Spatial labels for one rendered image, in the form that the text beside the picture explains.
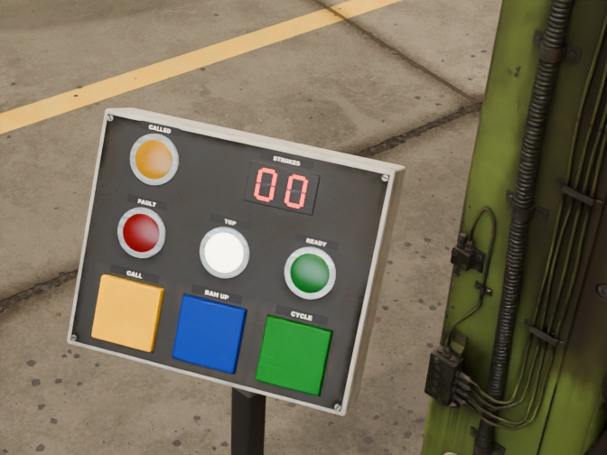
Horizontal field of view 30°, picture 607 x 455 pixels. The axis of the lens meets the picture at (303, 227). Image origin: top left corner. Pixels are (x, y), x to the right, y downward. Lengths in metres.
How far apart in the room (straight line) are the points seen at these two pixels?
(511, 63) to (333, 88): 2.41
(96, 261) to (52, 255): 1.67
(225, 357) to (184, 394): 1.33
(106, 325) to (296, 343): 0.23
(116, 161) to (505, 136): 0.45
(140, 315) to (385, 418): 1.34
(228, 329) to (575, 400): 0.46
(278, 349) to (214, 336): 0.08
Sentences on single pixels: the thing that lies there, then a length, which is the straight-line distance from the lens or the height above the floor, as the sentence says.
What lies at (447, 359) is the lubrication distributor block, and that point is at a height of 0.84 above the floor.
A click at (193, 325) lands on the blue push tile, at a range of 1.29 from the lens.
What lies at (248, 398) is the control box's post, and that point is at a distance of 1.50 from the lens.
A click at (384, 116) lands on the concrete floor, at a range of 3.55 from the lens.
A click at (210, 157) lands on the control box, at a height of 1.18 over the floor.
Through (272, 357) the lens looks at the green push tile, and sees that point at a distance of 1.27.
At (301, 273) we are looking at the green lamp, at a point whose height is 1.09.
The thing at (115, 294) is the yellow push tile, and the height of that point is 1.03.
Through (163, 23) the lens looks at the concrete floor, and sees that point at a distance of 4.02.
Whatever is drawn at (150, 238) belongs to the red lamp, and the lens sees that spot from 1.29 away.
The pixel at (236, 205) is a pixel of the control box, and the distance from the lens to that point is 1.26.
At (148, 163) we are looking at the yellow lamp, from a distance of 1.28.
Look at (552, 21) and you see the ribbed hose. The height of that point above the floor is 1.36.
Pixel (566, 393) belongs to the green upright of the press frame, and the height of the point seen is 0.87.
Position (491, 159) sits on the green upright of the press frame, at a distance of 1.35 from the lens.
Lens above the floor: 1.90
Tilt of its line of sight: 38 degrees down
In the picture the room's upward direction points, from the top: 4 degrees clockwise
